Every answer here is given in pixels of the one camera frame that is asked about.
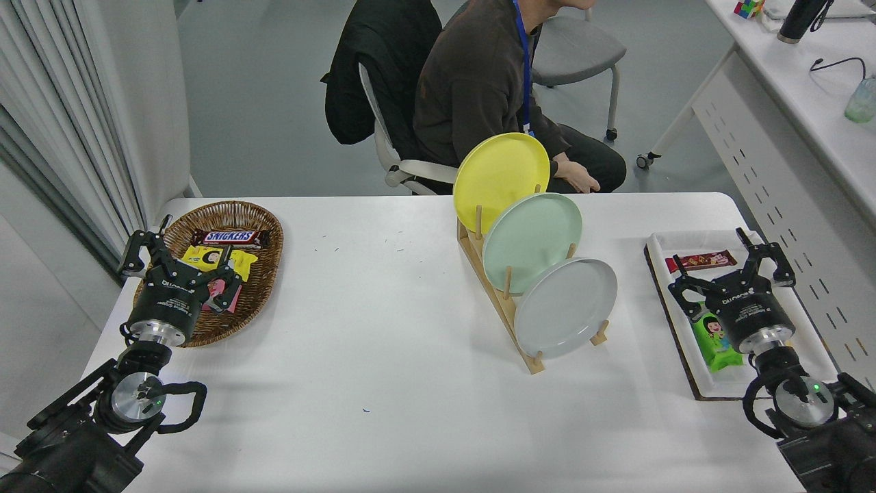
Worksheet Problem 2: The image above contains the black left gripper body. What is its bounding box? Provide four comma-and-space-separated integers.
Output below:
127, 267, 210, 336

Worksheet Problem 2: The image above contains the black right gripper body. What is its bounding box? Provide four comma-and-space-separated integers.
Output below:
708, 279, 796, 351

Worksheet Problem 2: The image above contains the grey plate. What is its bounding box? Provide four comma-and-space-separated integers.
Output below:
513, 257, 619, 360

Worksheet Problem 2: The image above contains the mint green plate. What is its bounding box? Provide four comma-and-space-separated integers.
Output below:
482, 192, 584, 296

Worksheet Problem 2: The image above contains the wooden plate rack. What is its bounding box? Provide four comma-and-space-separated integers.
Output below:
456, 184, 610, 375

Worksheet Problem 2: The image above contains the yellow plate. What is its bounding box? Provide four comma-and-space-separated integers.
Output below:
452, 132, 551, 236

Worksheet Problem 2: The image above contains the person's hand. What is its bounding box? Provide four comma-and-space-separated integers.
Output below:
558, 159, 602, 193

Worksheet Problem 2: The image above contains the pink snack packet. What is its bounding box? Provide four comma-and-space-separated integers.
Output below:
205, 277, 244, 314

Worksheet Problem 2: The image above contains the brown wicker basket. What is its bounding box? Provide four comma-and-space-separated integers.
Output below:
133, 200, 285, 348

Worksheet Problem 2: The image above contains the red snack bar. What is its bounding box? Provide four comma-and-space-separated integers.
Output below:
665, 250, 738, 274

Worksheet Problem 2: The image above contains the yellow snack packet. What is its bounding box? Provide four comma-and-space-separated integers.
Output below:
181, 244, 259, 283

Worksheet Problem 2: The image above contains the Snickers chocolate bar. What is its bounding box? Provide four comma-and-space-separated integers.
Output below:
191, 229, 271, 249

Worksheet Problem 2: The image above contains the green snack packet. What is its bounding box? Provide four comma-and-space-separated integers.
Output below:
690, 301, 745, 374

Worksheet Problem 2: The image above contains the white rectangular tray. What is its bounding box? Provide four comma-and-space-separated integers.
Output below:
647, 229, 842, 400

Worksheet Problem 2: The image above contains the white side desk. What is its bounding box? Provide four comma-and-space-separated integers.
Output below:
635, 0, 876, 394

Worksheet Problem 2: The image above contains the white curtain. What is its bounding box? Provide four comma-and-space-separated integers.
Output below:
0, 0, 148, 275

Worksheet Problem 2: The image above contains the black bottle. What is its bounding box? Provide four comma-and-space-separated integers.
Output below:
777, 0, 836, 45

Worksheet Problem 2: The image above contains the white flat device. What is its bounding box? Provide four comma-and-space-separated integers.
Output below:
763, 0, 876, 20

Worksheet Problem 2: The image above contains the grey padded chair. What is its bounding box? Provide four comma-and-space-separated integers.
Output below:
530, 7, 628, 141

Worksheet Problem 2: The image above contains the person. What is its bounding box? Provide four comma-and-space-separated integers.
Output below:
413, 0, 628, 194

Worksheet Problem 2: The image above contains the black cable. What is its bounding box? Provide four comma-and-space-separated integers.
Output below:
810, 57, 867, 79

